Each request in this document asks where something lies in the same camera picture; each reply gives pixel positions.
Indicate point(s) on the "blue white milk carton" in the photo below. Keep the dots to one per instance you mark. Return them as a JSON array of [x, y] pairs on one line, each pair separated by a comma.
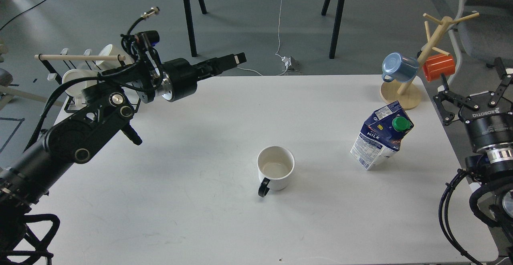
[[381, 135]]

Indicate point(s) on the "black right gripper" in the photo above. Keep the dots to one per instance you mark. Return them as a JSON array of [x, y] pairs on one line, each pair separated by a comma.
[[487, 127]]

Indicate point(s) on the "white power plug adapter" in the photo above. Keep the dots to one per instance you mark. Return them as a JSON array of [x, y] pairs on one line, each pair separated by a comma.
[[290, 64]]

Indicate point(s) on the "white mug black handle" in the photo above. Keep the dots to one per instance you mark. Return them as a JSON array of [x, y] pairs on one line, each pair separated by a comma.
[[276, 165]]

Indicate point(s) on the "black table leg right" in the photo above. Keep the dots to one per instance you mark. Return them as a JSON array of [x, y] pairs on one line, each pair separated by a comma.
[[336, 26]]

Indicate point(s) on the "blue mug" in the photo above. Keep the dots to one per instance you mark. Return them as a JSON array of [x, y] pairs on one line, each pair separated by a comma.
[[398, 67]]

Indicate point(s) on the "orange mug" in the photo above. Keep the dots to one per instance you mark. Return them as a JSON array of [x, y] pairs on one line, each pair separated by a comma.
[[438, 65]]

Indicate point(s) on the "black wire dish rack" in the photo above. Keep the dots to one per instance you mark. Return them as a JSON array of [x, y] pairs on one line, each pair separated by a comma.
[[79, 66]]

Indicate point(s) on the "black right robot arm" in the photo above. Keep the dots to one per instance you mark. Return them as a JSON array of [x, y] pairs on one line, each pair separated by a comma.
[[491, 202]]

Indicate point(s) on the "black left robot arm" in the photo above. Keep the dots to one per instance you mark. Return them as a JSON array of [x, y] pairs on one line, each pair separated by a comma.
[[80, 136]]

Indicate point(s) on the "grey office chair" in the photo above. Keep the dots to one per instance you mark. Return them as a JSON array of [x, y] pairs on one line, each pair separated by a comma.
[[488, 35]]

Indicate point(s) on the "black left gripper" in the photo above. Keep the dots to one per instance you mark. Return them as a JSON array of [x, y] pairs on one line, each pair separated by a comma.
[[179, 77]]

